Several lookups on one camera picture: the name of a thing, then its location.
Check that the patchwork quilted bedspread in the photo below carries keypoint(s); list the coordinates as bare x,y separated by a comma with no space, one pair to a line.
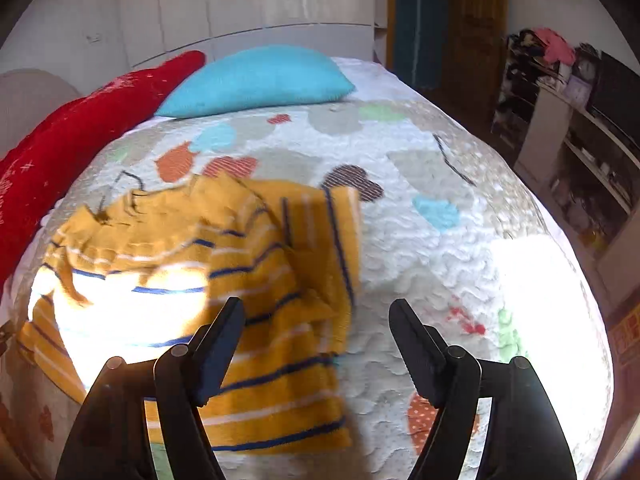
446,224

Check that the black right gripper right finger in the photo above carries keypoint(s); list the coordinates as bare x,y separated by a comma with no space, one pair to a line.
524,436

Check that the brown wooden door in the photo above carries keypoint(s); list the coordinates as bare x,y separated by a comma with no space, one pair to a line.
451,47

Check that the pink cloth on shelf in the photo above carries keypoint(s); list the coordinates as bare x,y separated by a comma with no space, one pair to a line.
556,49

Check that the yellow striped knit sweater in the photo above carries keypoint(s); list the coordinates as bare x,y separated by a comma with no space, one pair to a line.
148,271

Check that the red snowflake pillow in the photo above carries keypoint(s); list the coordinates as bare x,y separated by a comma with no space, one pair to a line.
41,169

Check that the white wardrobe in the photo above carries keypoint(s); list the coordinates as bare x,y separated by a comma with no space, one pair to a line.
87,42

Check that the white open shelf unit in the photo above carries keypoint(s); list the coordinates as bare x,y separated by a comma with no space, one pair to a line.
580,165

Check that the round beige headboard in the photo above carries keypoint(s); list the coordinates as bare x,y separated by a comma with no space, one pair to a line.
26,98

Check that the turquoise knit pillow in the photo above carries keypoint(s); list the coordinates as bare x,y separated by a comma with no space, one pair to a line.
276,75

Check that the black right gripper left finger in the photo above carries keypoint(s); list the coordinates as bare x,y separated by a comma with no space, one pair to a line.
109,438

